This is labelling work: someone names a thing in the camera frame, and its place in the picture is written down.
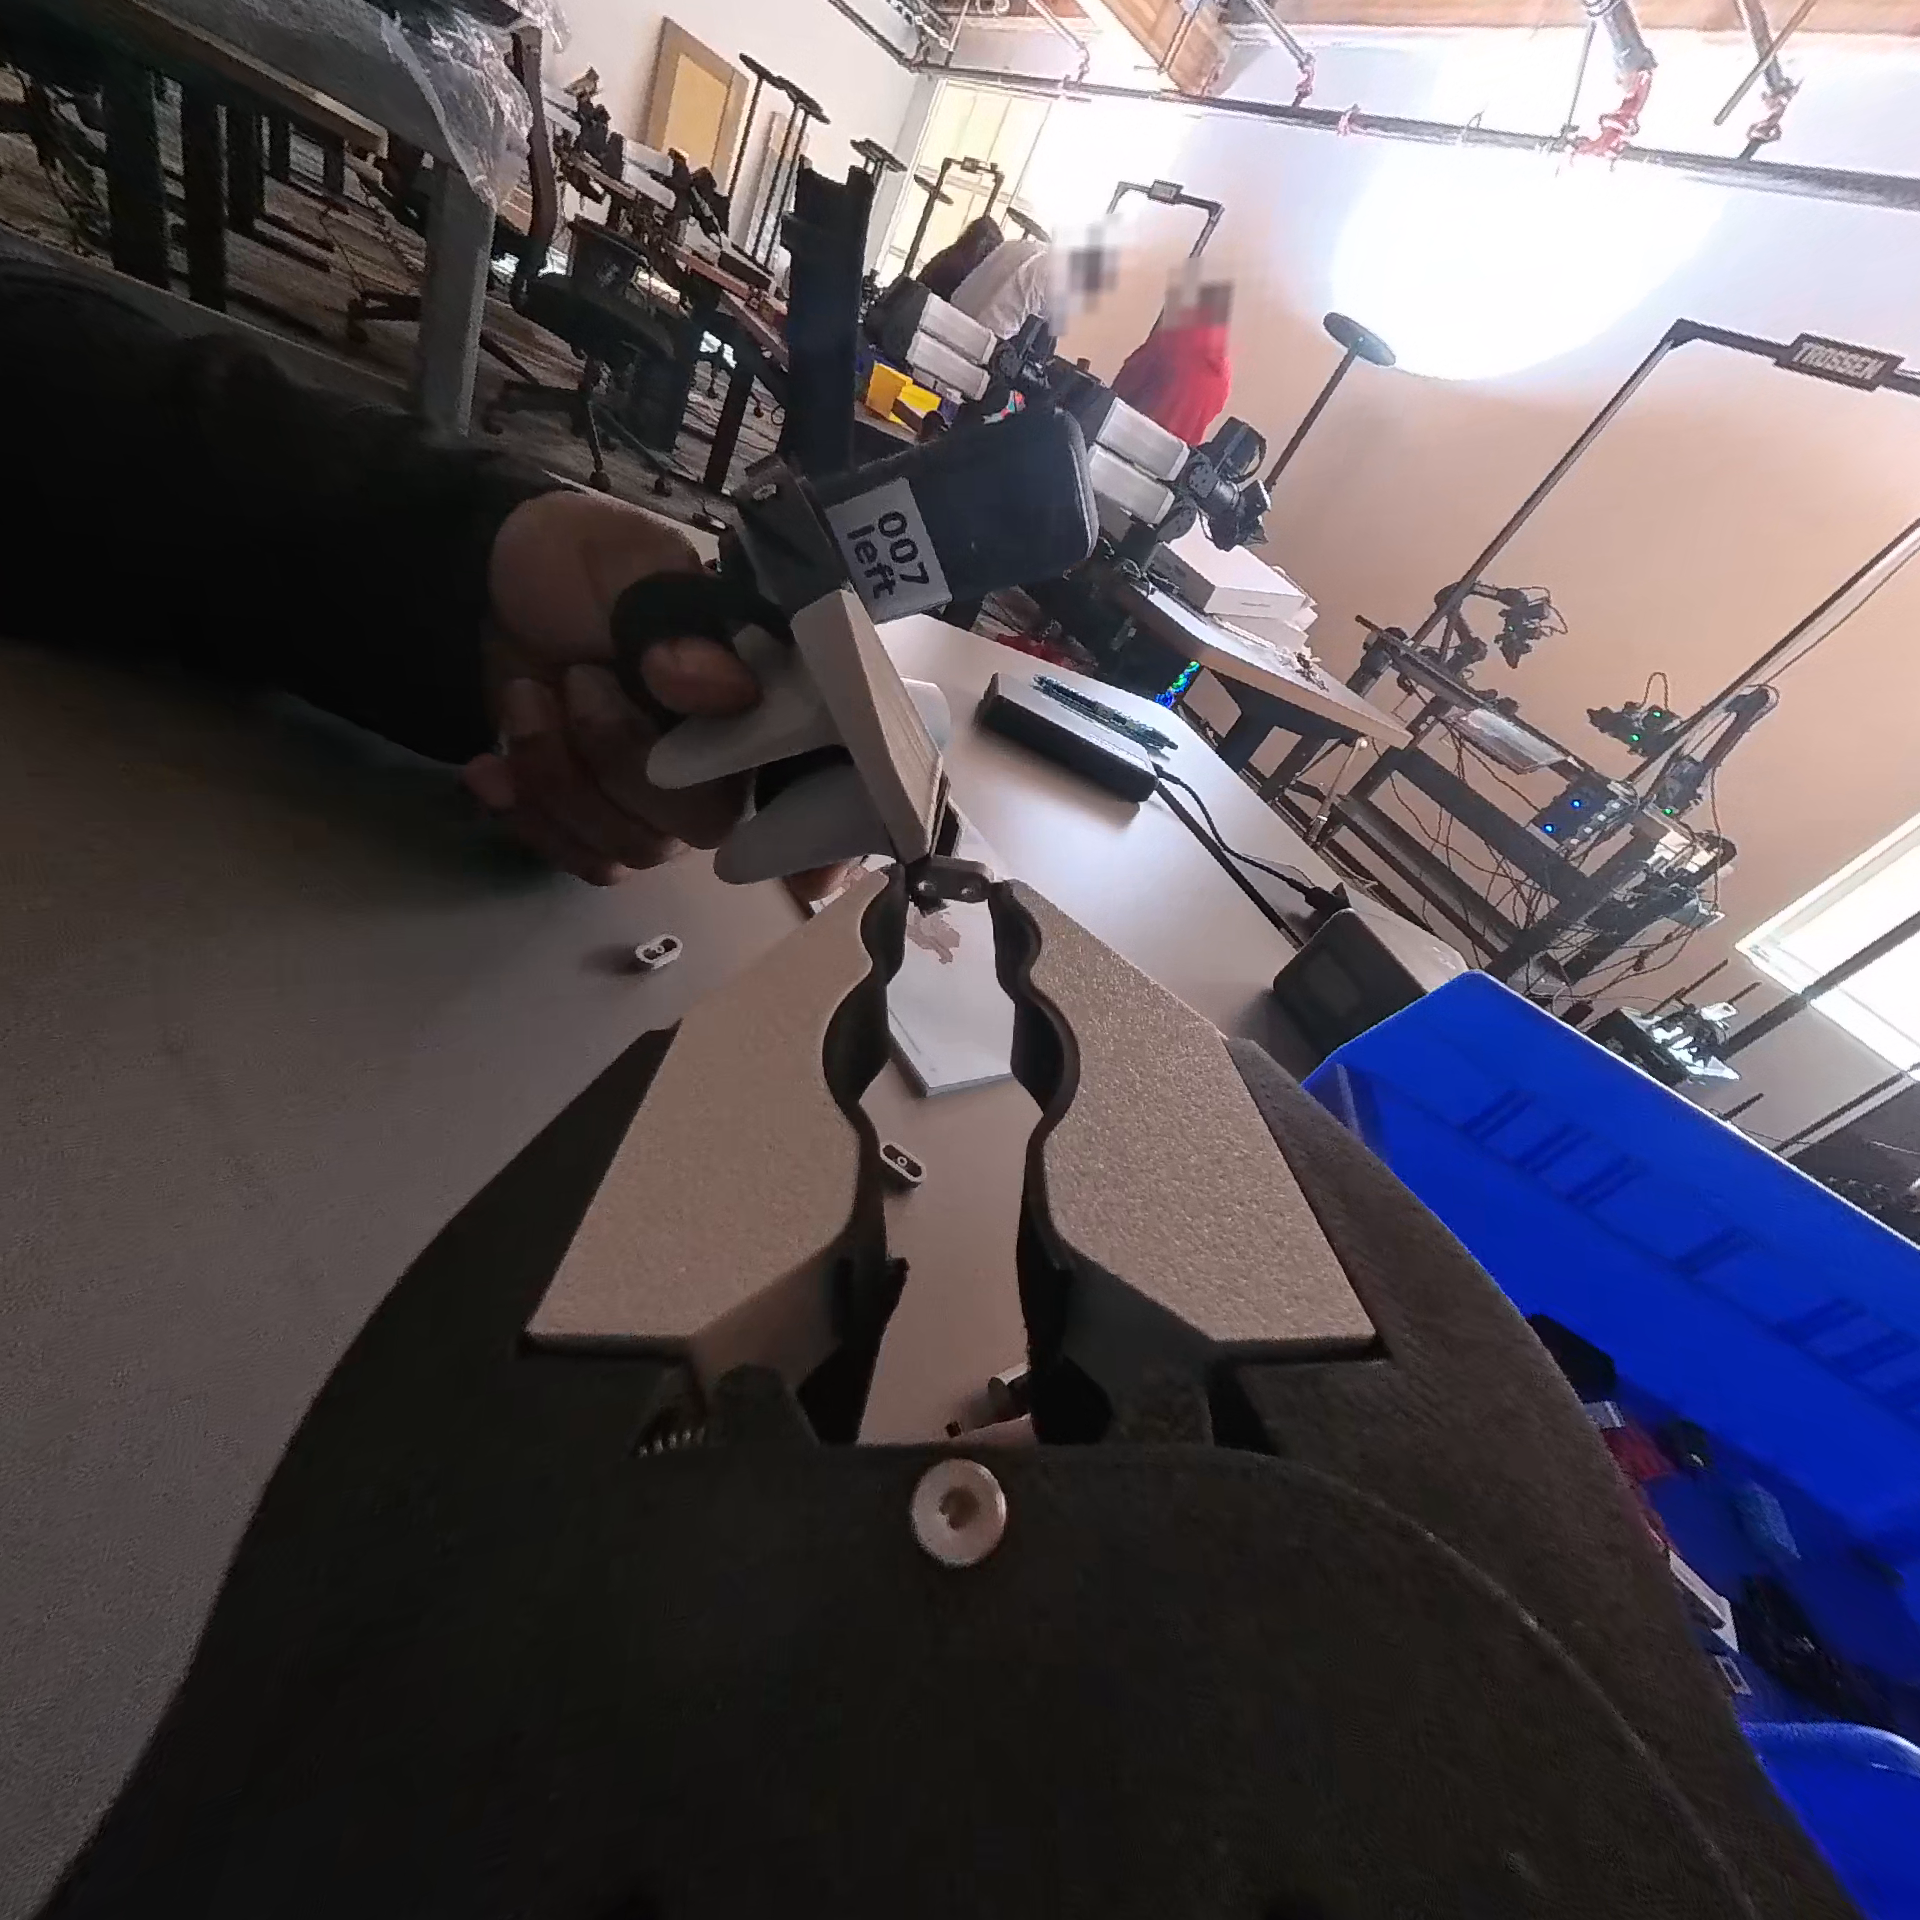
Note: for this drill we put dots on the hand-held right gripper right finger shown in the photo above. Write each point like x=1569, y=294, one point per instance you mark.
x=1200, y=1185

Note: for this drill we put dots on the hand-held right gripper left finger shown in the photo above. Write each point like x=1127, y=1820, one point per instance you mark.
x=721, y=1185

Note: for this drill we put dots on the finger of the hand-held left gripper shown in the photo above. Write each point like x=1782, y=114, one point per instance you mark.
x=809, y=840
x=879, y=721

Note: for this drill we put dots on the small grey oval brick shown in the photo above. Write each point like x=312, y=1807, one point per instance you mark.
x=945, y=886
x=656, y=954
x=901, y=1162

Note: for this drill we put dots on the blue plastic storage bin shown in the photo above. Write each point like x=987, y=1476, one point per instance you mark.
x=1650, y=1171
x=1846, y=1830

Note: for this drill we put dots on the pile of colourful toy bricks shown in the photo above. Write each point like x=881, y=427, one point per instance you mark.
x=1650, y=1454

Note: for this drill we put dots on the person's left forearm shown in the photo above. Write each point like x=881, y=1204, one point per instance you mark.
x=225, y=523

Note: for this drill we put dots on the grey desk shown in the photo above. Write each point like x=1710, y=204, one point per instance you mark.
x=301, y=1126

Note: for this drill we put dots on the person's left hand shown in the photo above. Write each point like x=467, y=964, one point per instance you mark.
x=569, y=751

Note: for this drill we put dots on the yellow storage bin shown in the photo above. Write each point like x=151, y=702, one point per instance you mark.
x=901, y=393

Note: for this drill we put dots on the flat black box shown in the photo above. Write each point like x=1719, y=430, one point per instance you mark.
x=1050, y=738

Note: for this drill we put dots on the dark blue pen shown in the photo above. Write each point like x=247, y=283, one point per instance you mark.
x=1109, y=716

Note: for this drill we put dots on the light blue instruction booklet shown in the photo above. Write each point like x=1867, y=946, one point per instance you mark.
x=953, y=1035

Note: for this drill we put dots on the black cube device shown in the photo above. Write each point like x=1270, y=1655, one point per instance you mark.
x=1349, y=975

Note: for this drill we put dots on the black floor lamp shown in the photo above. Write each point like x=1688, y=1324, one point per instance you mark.
x=1358, y=340

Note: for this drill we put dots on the black office chair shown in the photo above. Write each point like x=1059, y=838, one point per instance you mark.
x=599, y=299

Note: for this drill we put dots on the framed beige board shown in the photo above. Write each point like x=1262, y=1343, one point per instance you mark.
x=698, y=90

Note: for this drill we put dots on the black ceiling pipe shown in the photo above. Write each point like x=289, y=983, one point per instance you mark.
x=1501, y=138

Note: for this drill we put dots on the black frame rig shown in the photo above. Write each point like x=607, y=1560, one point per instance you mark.
x=1846, y=360

